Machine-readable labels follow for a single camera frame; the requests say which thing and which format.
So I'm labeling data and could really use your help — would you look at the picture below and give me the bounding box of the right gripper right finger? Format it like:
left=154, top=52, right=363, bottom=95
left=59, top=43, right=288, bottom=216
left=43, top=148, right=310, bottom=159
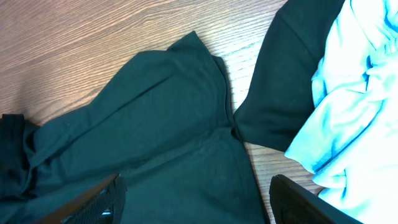
left=269, top=174, right=361, bottom=224

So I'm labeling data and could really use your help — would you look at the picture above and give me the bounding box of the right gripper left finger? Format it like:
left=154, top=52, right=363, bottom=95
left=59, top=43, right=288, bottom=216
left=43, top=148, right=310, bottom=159
left=38, top=174, right=127, bottom=224

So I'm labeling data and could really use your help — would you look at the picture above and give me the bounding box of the black t-shirt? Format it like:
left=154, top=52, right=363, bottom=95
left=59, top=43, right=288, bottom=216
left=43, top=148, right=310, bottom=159
left=1, top=32, right=269, bottom=223

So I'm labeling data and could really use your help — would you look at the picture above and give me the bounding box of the light blue t-shirt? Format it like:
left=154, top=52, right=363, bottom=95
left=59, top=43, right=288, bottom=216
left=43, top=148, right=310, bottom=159
left=285, top=0, right=397, bottom=223

